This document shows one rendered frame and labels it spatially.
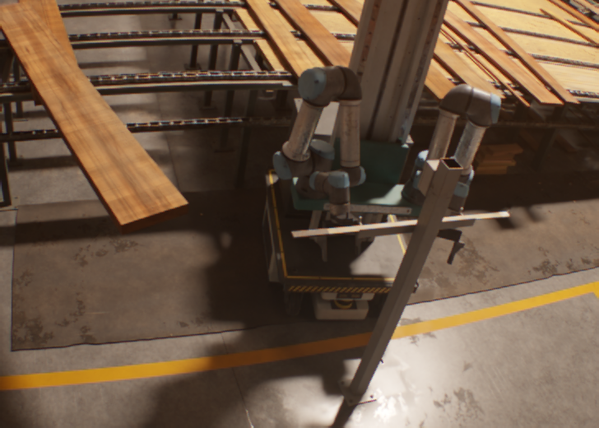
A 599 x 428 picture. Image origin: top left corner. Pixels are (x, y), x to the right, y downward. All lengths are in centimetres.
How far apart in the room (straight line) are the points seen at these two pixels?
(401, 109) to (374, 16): 47
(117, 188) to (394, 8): 131
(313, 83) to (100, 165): 87
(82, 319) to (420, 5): 213
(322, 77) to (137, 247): 160
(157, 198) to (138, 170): 19
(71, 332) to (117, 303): 30
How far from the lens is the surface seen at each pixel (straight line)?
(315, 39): 380
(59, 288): 307
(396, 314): 233
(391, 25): 246
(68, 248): 328
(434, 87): 354
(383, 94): 259
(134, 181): 219
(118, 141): 242
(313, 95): 212
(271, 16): 406
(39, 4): 421
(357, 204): 259
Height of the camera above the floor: 224
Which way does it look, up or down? 38 degrees down
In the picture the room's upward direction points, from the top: 14 degrees clockwise
